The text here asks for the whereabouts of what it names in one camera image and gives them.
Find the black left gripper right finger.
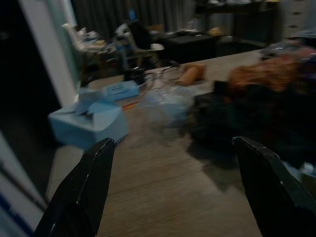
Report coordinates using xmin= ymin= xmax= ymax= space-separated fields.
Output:
xmin=232 ymin=135 xmax=316 ymax=237

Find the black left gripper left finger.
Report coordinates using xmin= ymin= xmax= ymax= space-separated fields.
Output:
xmin=34 ymin=137 xmax=117 ymax=237

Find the light blue tissue box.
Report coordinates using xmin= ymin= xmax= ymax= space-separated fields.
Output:
xmin=48 ymin=89 xmax=129 ymax=150

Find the black plastic bag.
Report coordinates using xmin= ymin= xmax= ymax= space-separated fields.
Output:
xmin=188 ymin=80 xmax=316 ymax=168

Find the flat blue packet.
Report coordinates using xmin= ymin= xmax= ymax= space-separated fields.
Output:
xmin=103 ymin=82 xmax=140 ymax=100

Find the orange crumpled wrapper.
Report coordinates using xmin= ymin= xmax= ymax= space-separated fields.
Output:
xmin=228 ymin=58 xmax=304 ymax=92

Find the clear plastic bag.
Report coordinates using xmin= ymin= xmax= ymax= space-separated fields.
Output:
xmin=137 ymin=83 xmax=198 ymax=129

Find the brown paper roll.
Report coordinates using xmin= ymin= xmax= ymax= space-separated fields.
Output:
xmin=178 ymin=63 xmax=207 ymax=86

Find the cluttered side table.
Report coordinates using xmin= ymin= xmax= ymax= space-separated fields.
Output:
xmin=62 ymin=23 xmax=129 ymax=82

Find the black office chair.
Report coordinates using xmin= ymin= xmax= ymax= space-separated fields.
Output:
xmin=127 ymin=20 xmax=165 ymax=68

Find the black low cabinet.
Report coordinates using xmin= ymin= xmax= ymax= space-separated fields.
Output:
xmin=158 ymin=33 xmax=223 ymax=65

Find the dark shelf unit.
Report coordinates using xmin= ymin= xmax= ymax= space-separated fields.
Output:
xmin=195 ymin=0 xmax=282 ymax=47

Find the dark grey curtain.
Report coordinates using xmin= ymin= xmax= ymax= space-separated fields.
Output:
xmin=73 ymin=0 xmax=198 ymax=42

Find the black cable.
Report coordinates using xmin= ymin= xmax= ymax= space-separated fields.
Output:
xmin=133 ymin=63 xmax=181 ymax=89

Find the white door frame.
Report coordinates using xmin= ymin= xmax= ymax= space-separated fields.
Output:
xmin=18 ymin=0 xmax=82 ymax=107

